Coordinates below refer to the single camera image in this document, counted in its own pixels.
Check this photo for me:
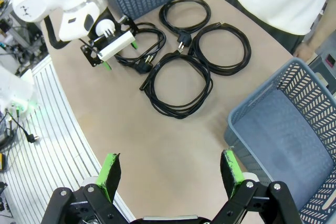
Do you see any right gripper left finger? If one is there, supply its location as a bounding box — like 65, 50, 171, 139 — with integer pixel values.
43, 152, 134, 224

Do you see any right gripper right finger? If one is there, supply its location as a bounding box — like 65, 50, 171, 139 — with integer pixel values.
209, 149, 302, 224

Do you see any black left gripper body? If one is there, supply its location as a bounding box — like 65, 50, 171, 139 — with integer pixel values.
87, 6, 126, 48

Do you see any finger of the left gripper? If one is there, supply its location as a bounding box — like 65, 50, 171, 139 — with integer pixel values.
118, 15, 139, 51
80, 40, 113, 72

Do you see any black angled-plug cable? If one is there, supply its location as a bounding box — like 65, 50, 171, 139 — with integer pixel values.
114, 22, 167, 74

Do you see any black straight-plug cable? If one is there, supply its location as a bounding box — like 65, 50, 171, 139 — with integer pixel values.
159, 0, 212, 53

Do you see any large black cable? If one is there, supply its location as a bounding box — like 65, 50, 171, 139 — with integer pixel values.
139, 50, 213, 120

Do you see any person's left hand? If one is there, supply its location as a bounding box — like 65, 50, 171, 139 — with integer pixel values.
293, 41, 320, 61

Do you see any aluminium slotted mounting plate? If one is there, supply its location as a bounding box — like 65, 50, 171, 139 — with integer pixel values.
0, 53, 132, 224

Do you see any cluttered equipment rack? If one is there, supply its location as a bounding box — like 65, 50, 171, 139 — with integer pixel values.
0, 0, 49, 78

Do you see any grey device with red display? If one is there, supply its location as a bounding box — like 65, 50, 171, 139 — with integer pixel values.
308, 37, 336, 88

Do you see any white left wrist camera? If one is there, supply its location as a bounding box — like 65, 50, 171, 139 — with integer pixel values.
94, 18, 137, 62

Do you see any black left arm hose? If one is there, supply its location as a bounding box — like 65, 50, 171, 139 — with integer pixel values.
43, 16, 79, 50

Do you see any thin black plug cable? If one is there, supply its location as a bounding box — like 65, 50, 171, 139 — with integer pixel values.
0, 111, 41, 144

